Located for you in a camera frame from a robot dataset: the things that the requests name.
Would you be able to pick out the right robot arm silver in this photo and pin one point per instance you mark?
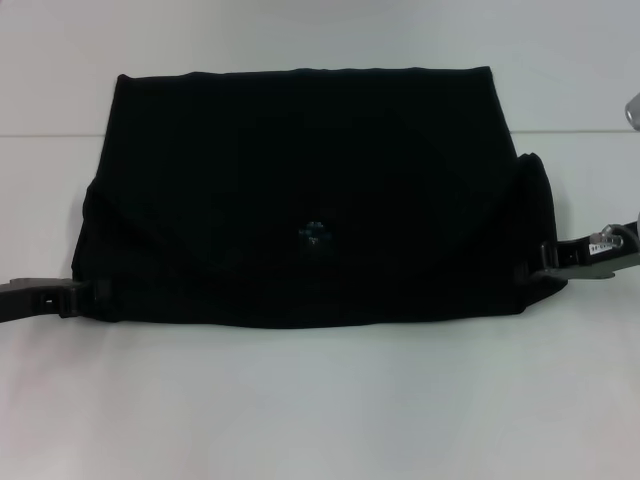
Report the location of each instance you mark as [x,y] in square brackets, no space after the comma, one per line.
[632,110]

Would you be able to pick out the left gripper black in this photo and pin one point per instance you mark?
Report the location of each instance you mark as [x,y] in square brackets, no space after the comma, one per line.
[30,300]

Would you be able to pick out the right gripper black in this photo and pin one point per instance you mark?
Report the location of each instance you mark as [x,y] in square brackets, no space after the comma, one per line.
[600,260]

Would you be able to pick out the black shirt with FREE print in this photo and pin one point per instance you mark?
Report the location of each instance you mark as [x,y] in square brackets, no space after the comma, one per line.
[300,200]

